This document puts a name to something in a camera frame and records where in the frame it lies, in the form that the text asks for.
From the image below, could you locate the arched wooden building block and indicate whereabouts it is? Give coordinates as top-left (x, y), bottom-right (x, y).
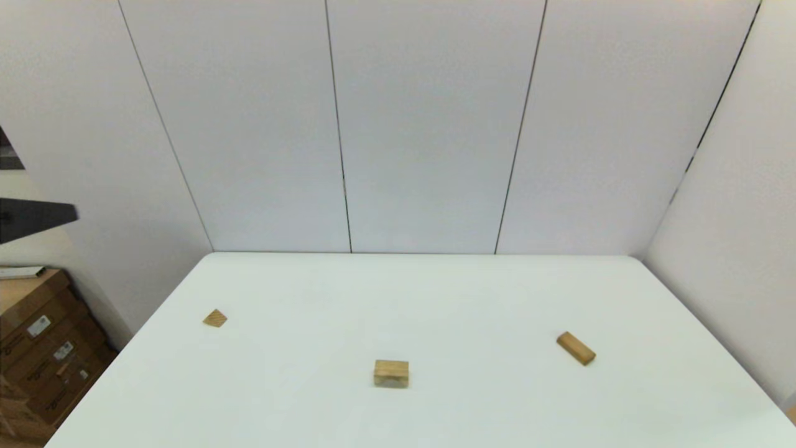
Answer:
top-left (374, 360), bottom-right (410, 389)

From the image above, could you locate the rectangular wooden building block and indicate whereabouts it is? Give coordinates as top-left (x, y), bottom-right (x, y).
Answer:
top-left (557, 331), bottom-right (596, 366)

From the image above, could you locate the dark wall panel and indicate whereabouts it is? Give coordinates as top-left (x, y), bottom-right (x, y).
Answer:
top-left (0, 128), bottom-right (25, 170)

